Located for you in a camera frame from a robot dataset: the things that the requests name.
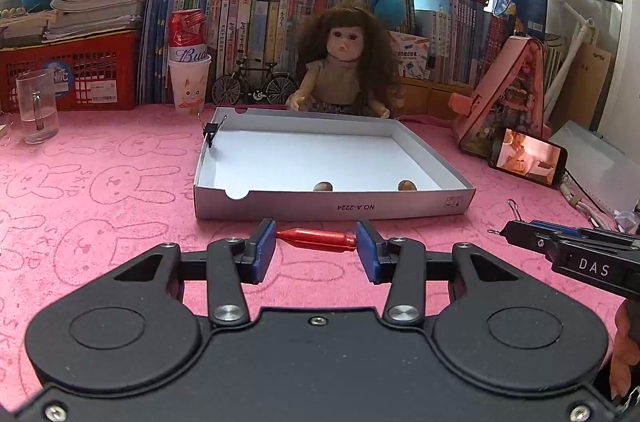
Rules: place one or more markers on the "stack of paper sheets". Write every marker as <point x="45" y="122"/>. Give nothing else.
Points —
<point x="25" y="27"/>

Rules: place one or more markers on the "large black binder clip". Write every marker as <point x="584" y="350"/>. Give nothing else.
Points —
<point x="516" y="214"/>

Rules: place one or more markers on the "red marker pen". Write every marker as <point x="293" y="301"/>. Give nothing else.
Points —
<point x="315" y="238"/>

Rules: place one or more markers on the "white paper cup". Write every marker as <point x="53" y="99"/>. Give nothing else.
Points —
<point x="189" y="87"/>

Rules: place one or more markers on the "white cardboard box lid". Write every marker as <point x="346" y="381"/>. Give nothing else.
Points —
<point x="310" y="157"/>

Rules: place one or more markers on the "person's right hand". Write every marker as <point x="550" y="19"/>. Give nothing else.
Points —
<point x="627" y="342"/>

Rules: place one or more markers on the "red beer can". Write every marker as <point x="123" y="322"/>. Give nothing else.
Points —
<point x="187" y="30"/>

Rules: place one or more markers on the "red plastic crate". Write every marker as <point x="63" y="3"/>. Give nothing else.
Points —
<point x="110" y="62"/>

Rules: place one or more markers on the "row of upright books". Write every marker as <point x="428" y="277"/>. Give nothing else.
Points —
<point x="255" y="27"/>

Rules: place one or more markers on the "pink triangular toy house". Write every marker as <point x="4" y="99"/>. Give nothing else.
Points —
<point x="505" y="97"/>

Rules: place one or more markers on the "black toy bicycle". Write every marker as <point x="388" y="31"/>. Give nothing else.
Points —
<point x="227" y="90"/>

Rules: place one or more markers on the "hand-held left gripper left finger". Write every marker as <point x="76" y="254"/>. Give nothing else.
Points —
<point x="265" y="247"/>

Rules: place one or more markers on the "white plastic stand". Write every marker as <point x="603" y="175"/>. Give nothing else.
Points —
<point x="575" y="47"/>

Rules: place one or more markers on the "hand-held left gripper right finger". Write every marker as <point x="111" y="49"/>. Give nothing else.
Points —
<point x="367" y="252"/>

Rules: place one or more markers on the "small black binder clip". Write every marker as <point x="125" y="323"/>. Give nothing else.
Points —
<point x="212" y="130"/>

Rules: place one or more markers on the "black smartphone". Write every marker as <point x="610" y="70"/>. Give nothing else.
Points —
<point x="525" y="157"/>

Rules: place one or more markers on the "pink rabbit-print mat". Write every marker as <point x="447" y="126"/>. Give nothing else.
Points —
<point x="100" y="182"/>

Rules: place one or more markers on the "row of thin picture books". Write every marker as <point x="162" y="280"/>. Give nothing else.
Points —
<point x="552" y="67"/>

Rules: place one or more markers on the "brown nut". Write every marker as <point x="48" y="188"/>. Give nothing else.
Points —
<point x="323" y="186"/>
<point x="407" y="185"/>

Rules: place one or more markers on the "wooden drawer organizer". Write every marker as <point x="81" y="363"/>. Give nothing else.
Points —
<point x="430" y="95"/>

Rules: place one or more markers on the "clear crinkled plastic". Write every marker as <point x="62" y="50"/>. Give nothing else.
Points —
<point x="629" y="222"/>

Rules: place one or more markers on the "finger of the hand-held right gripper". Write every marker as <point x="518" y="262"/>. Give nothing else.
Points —
<point x="555" y="226"/>
<point x="525" y="234"/>

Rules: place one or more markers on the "row of blue-spined books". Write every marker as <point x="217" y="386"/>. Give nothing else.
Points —
<point x="465" y="37"/>

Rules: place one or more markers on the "curly-haired doll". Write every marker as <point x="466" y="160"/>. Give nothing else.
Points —
<point x="342" y="77"/>

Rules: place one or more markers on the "brown cardboard sheet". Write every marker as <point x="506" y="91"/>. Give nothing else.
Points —
<point x="590" y="92"/>

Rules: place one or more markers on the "white flat board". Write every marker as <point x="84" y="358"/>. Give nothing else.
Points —
<point x="600" y="167"/>

